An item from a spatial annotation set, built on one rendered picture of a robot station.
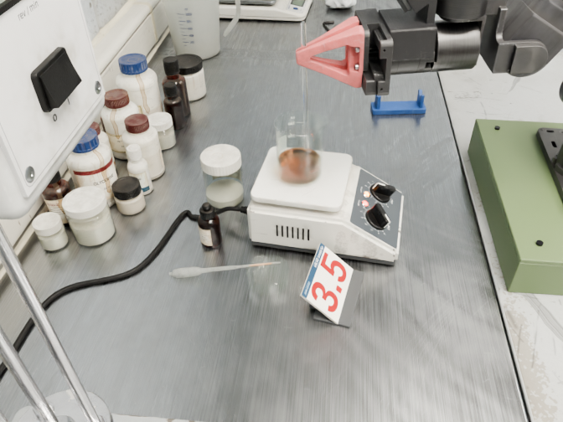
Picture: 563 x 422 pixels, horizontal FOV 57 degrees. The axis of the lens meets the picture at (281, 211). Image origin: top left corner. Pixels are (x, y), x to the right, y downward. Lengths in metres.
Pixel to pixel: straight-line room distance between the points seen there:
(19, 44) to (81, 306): 0.55
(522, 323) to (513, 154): 0.27
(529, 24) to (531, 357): 0.36
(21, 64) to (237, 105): 0.88
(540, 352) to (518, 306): 0.07
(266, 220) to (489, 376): 0.32
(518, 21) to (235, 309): 0.46
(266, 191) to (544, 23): 0.37
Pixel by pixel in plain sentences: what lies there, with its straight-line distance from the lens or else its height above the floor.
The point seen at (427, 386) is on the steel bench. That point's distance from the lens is 0.61.
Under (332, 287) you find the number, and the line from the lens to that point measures 0.65.
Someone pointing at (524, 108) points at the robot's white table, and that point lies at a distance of 1.10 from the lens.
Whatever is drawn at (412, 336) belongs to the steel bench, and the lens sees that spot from 0.64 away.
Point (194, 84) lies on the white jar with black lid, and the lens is 1.06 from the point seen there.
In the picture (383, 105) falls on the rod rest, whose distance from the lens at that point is 1.03.
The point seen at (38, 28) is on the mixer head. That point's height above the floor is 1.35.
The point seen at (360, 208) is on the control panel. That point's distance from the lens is 0.69.
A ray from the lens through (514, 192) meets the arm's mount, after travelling 0.77.
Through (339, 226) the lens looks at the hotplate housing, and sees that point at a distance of 0.66.
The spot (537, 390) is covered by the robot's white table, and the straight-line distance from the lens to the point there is 0.64.
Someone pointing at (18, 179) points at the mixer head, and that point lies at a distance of 0.17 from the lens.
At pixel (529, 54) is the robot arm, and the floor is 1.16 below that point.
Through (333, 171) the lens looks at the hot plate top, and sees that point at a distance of 0.71.
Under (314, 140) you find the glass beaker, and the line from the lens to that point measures 0.64.
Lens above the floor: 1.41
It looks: 41 degrees down
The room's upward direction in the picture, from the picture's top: 2 degrees counter-clockwise
